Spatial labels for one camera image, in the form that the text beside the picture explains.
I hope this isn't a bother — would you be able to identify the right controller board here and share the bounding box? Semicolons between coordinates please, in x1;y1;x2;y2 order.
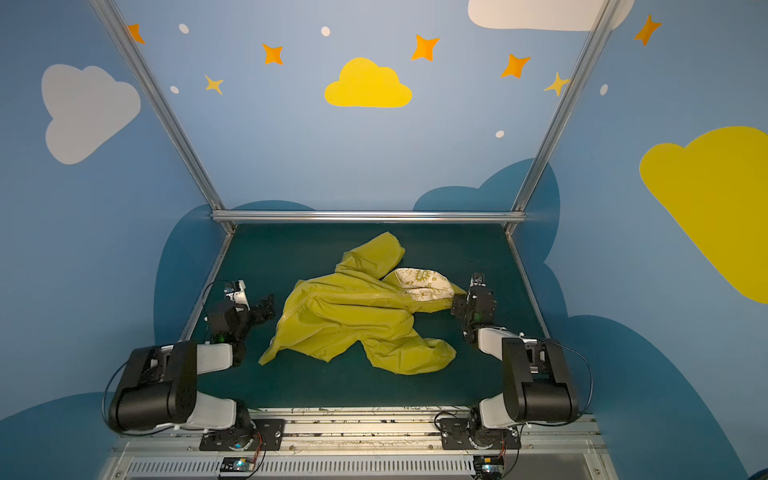
472;456;505;480

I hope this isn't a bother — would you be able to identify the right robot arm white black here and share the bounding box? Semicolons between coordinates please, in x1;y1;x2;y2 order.
451;281;594;430

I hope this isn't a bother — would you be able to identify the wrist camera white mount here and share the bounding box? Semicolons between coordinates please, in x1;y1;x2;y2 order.
224;280;250;310
470;273;487;291

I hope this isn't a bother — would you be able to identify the left controller board green led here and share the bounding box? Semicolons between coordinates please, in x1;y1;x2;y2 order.
217;457;256;479

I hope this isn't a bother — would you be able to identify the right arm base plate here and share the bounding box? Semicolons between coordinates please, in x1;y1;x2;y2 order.
433;416;521;451

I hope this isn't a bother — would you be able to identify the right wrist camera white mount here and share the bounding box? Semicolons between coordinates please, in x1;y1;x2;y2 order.
470;273;487;291

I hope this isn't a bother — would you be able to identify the aluminium frame post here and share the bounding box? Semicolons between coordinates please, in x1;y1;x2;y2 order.
90;0;226;213
504;0;622;242

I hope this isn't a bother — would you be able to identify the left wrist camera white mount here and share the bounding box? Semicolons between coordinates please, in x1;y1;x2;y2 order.
224;280;250;310

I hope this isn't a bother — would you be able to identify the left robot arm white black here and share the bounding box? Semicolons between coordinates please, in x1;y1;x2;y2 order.
101;293;275;436

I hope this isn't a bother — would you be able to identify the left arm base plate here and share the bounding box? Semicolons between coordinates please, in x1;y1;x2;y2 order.
199;418;286;452

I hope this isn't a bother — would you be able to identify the aluminium rail base frame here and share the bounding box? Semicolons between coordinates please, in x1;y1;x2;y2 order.
100;406;618;479

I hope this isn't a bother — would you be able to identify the green jacket with printed lining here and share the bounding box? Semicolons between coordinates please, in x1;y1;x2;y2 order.
258;232;464;375

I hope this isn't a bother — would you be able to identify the right aluminium frame post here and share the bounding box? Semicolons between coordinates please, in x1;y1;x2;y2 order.
504;0;622;242

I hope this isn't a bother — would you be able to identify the left aluminium frame post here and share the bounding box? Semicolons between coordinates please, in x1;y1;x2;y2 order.
90;0;226;213

